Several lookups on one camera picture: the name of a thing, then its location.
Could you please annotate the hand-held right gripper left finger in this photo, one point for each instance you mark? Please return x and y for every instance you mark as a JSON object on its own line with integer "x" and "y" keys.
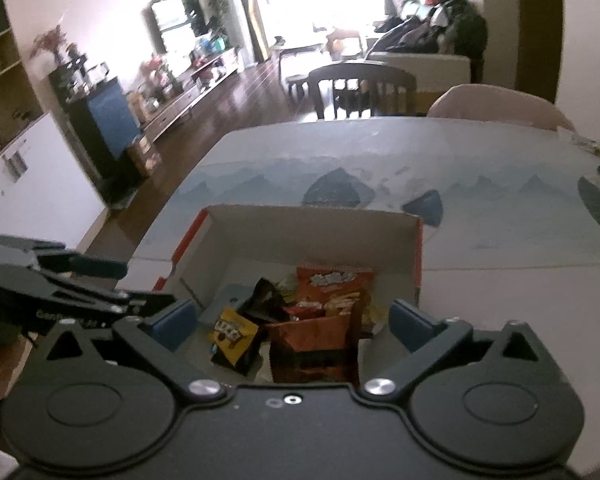
{"x": 175, "y": 322}

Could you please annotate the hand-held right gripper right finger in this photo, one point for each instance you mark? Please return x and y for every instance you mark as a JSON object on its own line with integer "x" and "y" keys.
{"x": 412, "y": 324}

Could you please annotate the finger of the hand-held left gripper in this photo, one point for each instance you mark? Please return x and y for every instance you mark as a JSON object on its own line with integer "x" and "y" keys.
{"x": 100, "y": 267}
{"x": 140, "y": 302}

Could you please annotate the yellow and blue snack packet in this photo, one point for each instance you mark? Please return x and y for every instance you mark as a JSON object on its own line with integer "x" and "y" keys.
{"x": 375, "y": 317}

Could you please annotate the small gold snack packet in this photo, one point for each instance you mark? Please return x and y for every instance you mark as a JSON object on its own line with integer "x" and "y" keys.
{"x": 232, "y": 337}

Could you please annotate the large red snack bag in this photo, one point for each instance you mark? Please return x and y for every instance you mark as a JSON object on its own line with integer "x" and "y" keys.
{"x": 335, "y": 285}

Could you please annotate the dark triangular snack packet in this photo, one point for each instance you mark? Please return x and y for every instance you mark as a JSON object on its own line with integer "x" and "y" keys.
{"x": 270, "y": 300}

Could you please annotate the brown-red snack bag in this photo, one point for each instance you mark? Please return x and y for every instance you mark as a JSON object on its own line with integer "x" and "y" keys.
{"x": 315, "y": 350}

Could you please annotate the cardboard box with red sides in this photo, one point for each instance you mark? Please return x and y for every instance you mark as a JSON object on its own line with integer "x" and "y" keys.
{"x": 305, "y": 235}

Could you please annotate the person's left hand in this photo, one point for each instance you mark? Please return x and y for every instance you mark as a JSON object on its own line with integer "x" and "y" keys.
{"x": 12, "y": 370}

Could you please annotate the white cabinet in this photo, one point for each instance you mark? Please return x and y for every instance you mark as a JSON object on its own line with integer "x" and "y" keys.
{"x": 45, "y": 175}

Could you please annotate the mountain print table cover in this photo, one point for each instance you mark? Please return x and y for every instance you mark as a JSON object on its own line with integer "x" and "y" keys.
{"x": 480, "y": 225}

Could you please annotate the brown paper bag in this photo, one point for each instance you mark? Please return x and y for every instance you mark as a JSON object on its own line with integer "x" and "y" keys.
{"x": 145, "y": 155}

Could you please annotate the black and blue cabinet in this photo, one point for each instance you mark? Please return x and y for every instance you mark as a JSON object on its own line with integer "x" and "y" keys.
{"x": 110, "y": 115}

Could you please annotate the wooden television cabinet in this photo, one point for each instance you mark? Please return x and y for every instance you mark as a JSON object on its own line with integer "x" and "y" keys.
{"x": 180, "y": 105}

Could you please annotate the black coffee machine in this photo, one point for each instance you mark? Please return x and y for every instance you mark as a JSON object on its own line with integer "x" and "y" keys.
{"x": 82, "y": 70}

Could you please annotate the pink flower bouquet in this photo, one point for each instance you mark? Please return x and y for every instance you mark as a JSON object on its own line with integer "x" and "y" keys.
{"x": 152, "y": 70}

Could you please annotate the wooden bookshelf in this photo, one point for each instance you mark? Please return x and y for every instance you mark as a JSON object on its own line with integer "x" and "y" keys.
{"x": 0, "y": 70}

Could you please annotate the pink covered chair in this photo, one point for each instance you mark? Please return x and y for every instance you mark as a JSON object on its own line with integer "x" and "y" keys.
{"x": 500, "y": 105}

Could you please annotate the dark wooden chair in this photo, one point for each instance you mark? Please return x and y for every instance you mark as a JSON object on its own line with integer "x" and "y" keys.
{"x": 360, "y": 77}

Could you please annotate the sofa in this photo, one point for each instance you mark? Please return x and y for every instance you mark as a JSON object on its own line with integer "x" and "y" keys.
{"x": 420, "y": 67}

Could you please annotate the flat screen television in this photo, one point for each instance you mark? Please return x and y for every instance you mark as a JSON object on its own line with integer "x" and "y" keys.
{"x": 172, "y": 20}

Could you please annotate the small round stool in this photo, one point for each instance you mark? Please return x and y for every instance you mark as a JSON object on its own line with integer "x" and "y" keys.
{"x": 297, "y": 82}

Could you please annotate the white tower air conditioner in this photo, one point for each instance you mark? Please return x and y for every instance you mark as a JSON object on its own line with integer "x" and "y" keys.
{"x": 232, "y": 15}

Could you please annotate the green house plant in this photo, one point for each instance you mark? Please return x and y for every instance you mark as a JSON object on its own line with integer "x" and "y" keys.
{"x": 219, "y": 7}

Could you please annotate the small wooden chair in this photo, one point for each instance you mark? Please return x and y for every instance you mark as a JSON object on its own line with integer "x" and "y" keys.
{"x": 345, "y": 40}

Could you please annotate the pile of dark clothes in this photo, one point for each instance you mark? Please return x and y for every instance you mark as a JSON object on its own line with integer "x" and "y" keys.
{"x": 430, "y": 27}

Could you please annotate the round coffee table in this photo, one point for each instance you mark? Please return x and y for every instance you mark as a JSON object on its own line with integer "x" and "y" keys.
{"x": 300, "y": 46}

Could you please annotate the brown curtain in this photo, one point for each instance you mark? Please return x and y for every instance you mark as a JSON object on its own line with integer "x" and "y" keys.
{"x": 256, "y": 10}

